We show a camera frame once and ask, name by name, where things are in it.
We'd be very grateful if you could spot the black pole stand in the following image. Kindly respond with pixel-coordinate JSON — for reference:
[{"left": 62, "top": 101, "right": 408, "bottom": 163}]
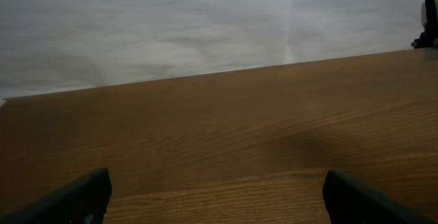
[{"left": 411, "top": 0, "right": 438, "bottom": 49}]

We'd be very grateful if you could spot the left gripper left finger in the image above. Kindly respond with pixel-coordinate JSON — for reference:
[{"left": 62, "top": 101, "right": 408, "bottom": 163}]
[{"left": 0, "top": 167, "right": 113, "bottom": 224}]

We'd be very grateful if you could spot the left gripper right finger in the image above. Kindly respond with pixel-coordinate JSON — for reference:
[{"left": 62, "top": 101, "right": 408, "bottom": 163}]
[{"left": 322, "top": 169, "right": 438, "bottom": 224}]

